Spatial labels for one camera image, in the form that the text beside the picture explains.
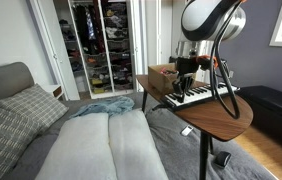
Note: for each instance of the white pillow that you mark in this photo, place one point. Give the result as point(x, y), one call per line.
point(77, 150)
point(134, 146)

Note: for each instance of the small dark floor object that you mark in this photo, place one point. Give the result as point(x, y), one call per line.
point(222, 159)

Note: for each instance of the white closet door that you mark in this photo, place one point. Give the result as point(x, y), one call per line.
point(169, 30)
point(52, 50)
point(144, 40)

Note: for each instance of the small cardboard box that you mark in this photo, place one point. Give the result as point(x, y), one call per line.
point(157, 80)

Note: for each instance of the white nightstand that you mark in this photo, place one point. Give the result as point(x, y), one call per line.
point(56, 90)

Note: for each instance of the round wooden side table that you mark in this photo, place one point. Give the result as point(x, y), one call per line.
point(211, 120)

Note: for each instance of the white remote control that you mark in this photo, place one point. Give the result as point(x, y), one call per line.
point(186, 130)

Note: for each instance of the white folded duvet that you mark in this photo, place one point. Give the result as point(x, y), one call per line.
point(31, 156)

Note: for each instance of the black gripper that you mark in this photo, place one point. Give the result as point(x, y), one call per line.
point(187, 65)

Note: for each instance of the grey plaid pillow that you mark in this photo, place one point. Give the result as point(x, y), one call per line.
point(4, 140)
point(34, 105)

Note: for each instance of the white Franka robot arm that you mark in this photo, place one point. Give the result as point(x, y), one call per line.
point(207, 16)

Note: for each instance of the grey rug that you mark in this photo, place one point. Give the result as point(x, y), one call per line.
point(181, 153)

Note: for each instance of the grey upholstered headboard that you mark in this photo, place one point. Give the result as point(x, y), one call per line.
point(4, 80)

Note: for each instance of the black mini piano keyboard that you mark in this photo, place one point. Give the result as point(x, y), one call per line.
point(197, 96)

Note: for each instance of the crumpled light blue cloth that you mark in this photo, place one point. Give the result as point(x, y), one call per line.
point(107, 106)

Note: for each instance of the black low cabinet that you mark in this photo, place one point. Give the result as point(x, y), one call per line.
point(274, 110)

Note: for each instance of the closet shelving with clothes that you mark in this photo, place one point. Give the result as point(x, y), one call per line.
point(107, 43)

